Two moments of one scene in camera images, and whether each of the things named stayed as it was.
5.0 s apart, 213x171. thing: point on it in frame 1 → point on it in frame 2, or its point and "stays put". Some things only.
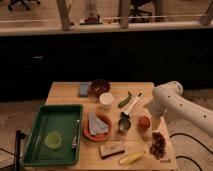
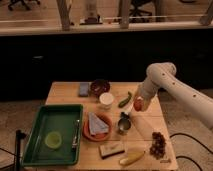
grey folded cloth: (96, 126) stays put
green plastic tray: (56, 136) stays put
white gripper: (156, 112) → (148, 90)
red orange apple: (143, 123) → (138, 103)
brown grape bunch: (158, 145) stays put
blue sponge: (83, 89) stays put
